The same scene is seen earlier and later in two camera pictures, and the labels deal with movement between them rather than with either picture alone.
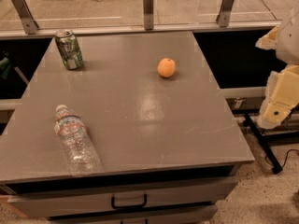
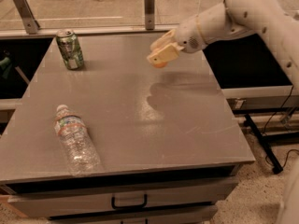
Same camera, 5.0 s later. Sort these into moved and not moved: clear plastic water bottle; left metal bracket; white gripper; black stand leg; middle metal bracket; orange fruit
Moved: orange fruit; white gripper
Not moved: black stand leg; middle metal bracket; clear plastic water bottle; left metal bracket
